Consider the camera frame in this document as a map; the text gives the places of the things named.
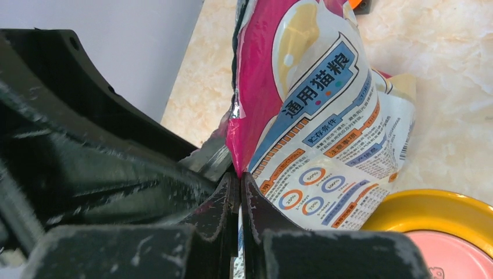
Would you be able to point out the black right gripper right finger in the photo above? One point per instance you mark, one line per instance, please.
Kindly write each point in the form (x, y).
(275, 247)

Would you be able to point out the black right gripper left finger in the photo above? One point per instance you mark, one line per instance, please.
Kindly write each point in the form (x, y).
(200, 246)

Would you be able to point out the pink pet food bag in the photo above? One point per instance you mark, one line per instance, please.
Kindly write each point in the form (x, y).
(322, 133)

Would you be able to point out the yellow double pet feeder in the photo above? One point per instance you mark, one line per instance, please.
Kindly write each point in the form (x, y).
(435, 210)

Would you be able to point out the pink food bowl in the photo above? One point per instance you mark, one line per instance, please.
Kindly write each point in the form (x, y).
(448, 256)

